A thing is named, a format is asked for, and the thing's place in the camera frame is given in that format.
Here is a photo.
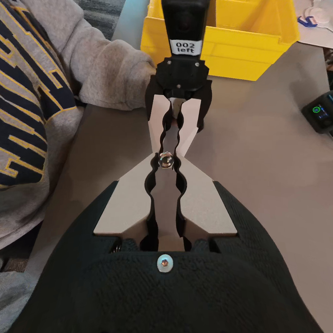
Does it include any dark hard case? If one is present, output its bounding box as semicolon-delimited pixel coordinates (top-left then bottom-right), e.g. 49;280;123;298
323;48;333;87

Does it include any person's grey trouser lap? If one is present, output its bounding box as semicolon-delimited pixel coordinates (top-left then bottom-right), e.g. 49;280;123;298
0;247;46;333

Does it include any person's grey printed sweatshirt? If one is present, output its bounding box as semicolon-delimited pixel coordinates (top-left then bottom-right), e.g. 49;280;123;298
0;0;87;249

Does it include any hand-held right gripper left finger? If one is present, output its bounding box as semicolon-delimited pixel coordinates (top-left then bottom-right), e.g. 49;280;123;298
93;152;159;251

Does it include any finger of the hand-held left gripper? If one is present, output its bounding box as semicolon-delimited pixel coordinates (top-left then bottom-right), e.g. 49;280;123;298
148;94;173;154
172;97;202;157

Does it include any yellow plastic bin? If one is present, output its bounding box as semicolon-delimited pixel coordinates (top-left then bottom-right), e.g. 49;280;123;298
140;0;300;82

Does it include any silver hex nut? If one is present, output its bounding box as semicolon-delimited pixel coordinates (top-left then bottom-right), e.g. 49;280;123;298
158;151;174;170

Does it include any black power station with display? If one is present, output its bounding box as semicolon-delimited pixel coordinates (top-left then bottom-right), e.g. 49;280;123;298
301;91;333;137

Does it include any instruction sheet on wooden stand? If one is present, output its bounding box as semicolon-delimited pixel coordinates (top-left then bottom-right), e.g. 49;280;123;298
297;0;333;49

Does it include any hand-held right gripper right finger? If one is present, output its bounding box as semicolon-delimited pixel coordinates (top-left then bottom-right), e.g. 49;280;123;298
173;153;238;251

